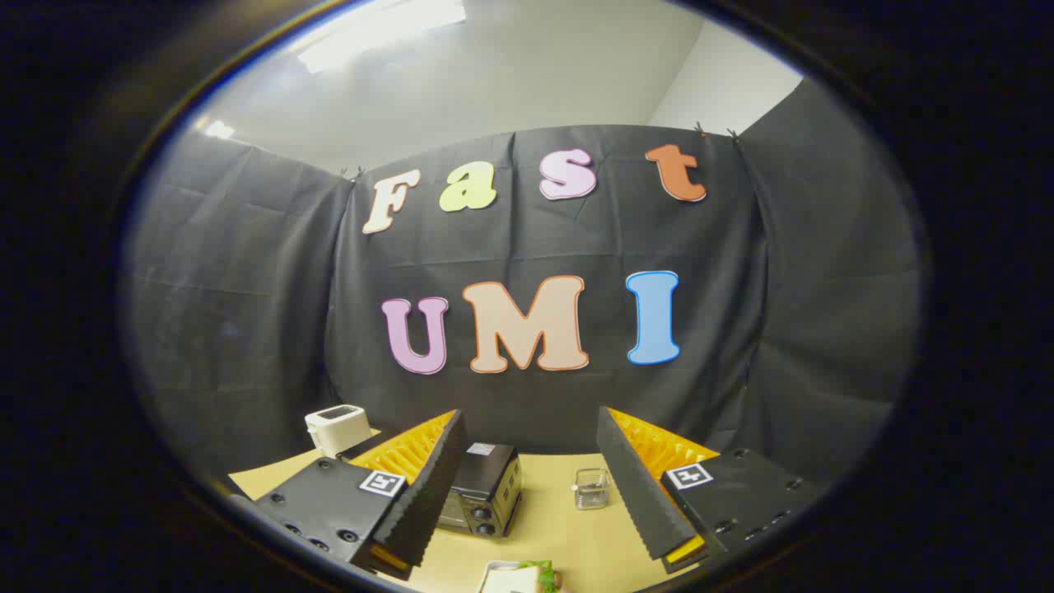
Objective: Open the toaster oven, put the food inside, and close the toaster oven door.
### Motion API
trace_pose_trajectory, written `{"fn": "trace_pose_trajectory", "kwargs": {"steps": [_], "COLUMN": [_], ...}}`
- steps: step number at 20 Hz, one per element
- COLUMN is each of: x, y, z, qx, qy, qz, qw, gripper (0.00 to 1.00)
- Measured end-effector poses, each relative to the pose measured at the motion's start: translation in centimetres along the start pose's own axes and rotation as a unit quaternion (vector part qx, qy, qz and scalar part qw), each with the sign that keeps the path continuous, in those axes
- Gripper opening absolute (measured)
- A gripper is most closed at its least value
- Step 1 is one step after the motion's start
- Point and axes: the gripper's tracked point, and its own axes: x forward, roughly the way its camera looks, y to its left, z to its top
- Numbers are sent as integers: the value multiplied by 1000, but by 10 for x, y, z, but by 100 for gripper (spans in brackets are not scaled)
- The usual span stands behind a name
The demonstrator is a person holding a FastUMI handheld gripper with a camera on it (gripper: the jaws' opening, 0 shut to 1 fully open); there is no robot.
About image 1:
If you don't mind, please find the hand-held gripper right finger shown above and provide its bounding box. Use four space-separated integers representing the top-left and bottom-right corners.
596 406 824 575

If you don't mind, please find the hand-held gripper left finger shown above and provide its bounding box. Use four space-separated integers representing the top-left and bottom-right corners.
247 409 469 581

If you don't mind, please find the black toaster oven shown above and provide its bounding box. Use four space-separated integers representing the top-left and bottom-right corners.
436 442 524 539

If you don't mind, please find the lettuce sandwich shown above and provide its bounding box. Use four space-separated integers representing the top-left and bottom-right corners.
494 560 566 593

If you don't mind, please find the white bread toaster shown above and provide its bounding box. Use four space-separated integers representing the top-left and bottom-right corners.
305 404 373 459

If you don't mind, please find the black backdrop cloth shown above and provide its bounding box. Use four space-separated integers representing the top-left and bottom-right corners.
124 78 923 495

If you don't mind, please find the clear wire mesh holder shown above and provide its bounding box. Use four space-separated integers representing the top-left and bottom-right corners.
573 468 611 511

